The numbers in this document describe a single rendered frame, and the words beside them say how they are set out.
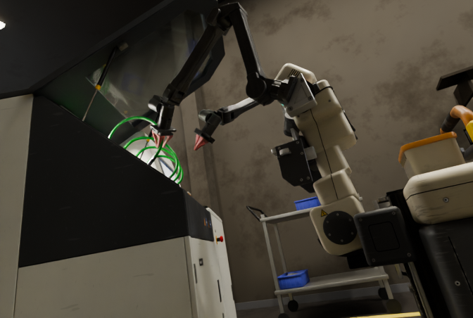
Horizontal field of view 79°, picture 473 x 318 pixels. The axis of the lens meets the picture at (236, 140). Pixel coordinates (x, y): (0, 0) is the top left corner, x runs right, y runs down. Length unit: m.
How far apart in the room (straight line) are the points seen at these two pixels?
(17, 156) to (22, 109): 0.21
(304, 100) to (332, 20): 4.00
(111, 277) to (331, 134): 0.89
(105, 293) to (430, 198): 0.98
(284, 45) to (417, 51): 1.83
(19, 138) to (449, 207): 1.44
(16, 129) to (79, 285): 0.67
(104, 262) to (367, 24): 4.40
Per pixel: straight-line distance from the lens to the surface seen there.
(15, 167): 1.38
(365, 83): 4.34
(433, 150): 1.05
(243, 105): 1.57
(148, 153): 1.92
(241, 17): 1.21
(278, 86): 1.02
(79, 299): 1.16
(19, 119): 1.46
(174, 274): 1.04
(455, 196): 0.87
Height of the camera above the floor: 0.71
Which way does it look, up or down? 21 degrees up
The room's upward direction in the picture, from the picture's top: 11 degrees counter-clockwise
